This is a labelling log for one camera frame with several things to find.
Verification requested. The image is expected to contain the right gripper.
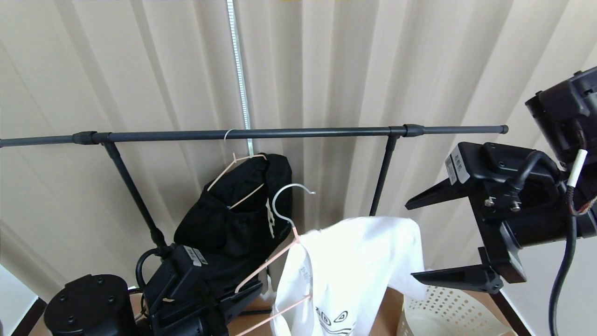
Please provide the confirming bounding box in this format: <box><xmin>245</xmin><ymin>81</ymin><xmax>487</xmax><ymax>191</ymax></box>
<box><xmin>405</xmin><ymin>179</ymin><xmax>597</xmax><ymax>294</ymax></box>

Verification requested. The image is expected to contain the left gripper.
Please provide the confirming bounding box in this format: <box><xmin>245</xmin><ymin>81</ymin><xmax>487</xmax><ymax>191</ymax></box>
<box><xmin>150</xmin><ymin>280</ymin><xmax>264</xmax><ymax>336</ymax></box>

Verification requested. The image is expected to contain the black garment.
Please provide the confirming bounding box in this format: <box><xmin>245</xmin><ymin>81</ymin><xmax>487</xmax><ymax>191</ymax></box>
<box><xmin>174</xmin><ymin>153</ymin><xmax>293</xmax><ymax>299</ymax></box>

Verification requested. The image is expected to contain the pink clothes hanger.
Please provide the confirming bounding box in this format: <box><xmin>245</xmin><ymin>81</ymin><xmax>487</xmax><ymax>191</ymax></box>
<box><xmin>207</xmin><ymin>128</ymin><xmax>268</xmax><ymax>210</ymax></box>
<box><xmin>233</xmin><ymin>183</ymin><xmax>316</xmax><ymax>336</ymax></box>

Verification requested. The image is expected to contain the white garment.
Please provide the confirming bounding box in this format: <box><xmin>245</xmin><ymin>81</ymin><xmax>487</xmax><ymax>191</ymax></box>
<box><xmin>271</xmin><ymin>216</ymin><xmax>427</xmax><ymax>336</ymax></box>

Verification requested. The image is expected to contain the white laundry basket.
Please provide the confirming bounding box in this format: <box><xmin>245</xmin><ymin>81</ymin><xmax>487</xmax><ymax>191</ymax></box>
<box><xmin>396</xmin><ymin>286</ymin><xmax>514</xmax><ymax>336</ymax></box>

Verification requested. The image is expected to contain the black clothes rack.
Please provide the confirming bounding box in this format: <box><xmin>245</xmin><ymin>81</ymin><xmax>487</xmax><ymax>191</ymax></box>
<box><xmin>0</xmin><ymin>124</ymin><xmax>510</xmax><ymax>315</ymax></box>

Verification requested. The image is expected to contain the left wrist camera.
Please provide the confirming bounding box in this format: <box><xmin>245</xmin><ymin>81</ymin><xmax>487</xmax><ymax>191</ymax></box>
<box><xmin>142</xmin><ymin>245</ymin><xmax>208</xmax><ymax>318</ymax></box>

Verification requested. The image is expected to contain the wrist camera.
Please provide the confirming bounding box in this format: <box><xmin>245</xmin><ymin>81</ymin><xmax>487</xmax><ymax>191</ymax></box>
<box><xmin>142</xmin><ymin>245</ymin><xmax>208</xmax><ymax>318</ymax></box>
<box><xmin>444</xmin><ymin>142</ymin><xmax>562</xmax><ymax>220</ymax></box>

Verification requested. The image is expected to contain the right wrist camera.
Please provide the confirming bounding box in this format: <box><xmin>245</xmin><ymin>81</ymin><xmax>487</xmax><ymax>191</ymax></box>
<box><xmin>444</xmin><ymin>142</ymin><xmax>562</xmax><ymax>220</ymax></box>

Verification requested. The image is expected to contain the black cable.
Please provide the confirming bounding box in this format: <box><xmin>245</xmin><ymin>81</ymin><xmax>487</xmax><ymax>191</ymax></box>
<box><xmin>135</xmin><ymin>247</ymin><xmax>175</xmax><ymax>299</ymax></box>
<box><xmin>506</xmin><ymin>150</ymin><xmax>579</xmax><ymax>336</ymax></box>

